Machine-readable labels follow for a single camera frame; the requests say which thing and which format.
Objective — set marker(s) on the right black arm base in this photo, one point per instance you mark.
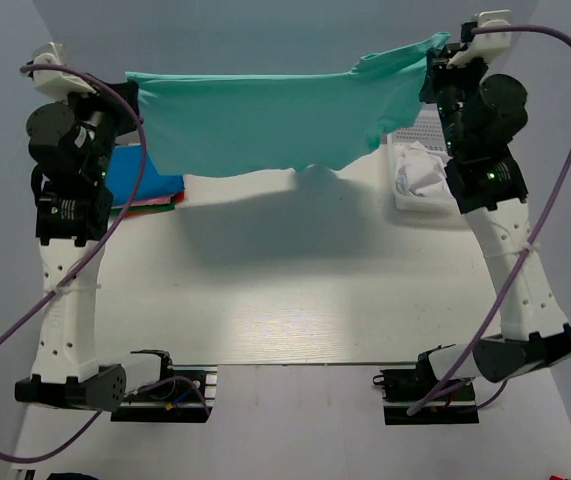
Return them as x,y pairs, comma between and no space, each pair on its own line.
400,390

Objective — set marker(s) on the folded pink t shirt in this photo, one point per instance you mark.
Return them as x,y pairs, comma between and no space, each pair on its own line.
152,202

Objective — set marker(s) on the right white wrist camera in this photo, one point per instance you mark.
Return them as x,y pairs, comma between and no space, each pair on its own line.
485,46

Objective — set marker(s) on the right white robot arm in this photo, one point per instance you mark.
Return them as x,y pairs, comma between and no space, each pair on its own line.
479,115

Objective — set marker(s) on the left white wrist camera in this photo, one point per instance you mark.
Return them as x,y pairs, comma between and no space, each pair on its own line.
54,84

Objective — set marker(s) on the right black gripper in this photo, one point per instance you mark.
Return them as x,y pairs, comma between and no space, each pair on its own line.
439,72

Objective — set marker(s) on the folded red t shirt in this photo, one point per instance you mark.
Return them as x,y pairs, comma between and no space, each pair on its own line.
178,197

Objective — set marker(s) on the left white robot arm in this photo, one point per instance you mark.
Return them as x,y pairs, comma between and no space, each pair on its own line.
72,141

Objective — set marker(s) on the white plastic basket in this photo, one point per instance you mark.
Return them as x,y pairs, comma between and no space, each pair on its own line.
426,130

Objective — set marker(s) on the white t shirt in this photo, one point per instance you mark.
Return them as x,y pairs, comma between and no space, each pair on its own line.
420,172

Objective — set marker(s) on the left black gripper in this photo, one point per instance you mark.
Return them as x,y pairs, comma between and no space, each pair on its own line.
108,100

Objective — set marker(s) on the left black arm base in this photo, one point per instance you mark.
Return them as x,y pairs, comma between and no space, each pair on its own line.
187,397

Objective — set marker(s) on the folded green t shirt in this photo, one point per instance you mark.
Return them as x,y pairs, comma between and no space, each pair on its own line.
133,211

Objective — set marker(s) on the teal t shirt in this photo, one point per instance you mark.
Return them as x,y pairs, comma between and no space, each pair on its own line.
221,126

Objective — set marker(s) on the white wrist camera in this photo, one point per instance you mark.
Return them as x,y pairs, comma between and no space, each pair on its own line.
54,84
485,46

